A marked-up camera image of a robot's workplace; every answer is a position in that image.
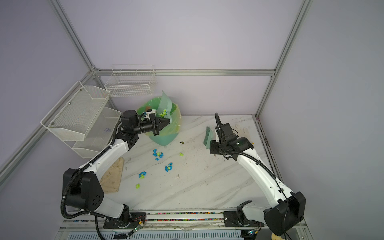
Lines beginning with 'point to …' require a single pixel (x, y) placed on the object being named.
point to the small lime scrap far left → (137, 186)
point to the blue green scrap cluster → (160, 154)
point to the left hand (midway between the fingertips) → (170, 119)
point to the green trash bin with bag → (167, 134)
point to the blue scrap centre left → (169, 167)
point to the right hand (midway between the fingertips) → (211, 146)
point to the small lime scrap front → (181, 154)
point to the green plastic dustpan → (164, 103)
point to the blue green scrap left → (142, 175)
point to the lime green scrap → (164, 114)
